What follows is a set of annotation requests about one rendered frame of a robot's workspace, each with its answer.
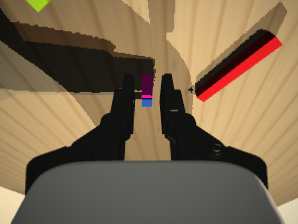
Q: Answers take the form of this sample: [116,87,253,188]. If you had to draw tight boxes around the magenta rectangular block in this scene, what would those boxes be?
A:
[142,74,153,98]

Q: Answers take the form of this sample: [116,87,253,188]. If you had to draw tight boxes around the red rod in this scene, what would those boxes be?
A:
[195,30,282,102]

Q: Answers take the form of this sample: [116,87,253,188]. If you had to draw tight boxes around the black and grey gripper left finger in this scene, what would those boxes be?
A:
[25,73,135,195]

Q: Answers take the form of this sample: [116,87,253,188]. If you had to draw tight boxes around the lime green rod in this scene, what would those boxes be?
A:
[26,0,51,12]

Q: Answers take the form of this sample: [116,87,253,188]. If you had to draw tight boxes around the small blue cube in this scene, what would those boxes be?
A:
[142,98,152,107]

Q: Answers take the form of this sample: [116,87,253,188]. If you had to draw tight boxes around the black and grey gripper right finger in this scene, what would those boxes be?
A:
[160,74,268,190]

